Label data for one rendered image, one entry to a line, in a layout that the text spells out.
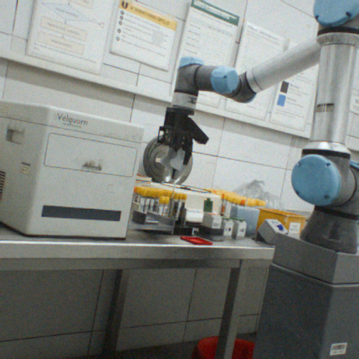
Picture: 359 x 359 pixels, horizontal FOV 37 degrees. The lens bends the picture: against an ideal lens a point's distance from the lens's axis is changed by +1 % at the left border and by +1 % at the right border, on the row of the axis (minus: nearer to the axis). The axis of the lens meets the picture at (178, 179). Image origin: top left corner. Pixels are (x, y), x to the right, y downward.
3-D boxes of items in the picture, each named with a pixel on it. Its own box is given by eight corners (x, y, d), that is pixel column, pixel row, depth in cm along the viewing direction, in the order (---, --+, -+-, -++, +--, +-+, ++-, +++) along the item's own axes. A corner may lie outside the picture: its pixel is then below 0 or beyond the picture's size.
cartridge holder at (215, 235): (212, 240, 166) (214, 229, 166) (193, 233, 173) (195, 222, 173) (224, 241, 170) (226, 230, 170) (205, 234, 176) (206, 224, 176)
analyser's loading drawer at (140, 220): (113, 231, 139) (116, 211, 138) (99, 225, 144) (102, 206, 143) (172, 233, 152) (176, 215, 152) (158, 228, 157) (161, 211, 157)
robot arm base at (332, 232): (369, 256, 143) (378, 219, 143) (328, 249, 135) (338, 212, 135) (327, 240, 156) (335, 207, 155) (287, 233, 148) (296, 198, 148)
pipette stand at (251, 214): (235, 236, 185) (240, 207, 184) (223, 231, 191) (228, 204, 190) (257, 238, 190) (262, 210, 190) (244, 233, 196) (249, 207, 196)
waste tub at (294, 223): (282, 242, 191) (287, 215, 190) (251, 233, 200) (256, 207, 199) (301, 242, 200) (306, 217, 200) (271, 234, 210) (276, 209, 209)
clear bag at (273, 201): (259, 221, 250) (265, 192, 249) (240, 214, 265) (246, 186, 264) (294, 226, 258) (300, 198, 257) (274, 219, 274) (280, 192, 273)
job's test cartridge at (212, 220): (210, 234, 168) (214, 214, 168) (199, 231, 172) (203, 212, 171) (219, 235, 171) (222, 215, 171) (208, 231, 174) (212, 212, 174)
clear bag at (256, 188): (247, 222, 236) (255, 180, 235) (213, 214, 245) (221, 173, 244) (272, 221, 257) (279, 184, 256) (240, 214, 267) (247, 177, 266)
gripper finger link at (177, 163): (163, 177, 162) (167, 147, 161) (177, 179, 166) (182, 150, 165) (170, 179, 159) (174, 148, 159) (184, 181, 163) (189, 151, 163)
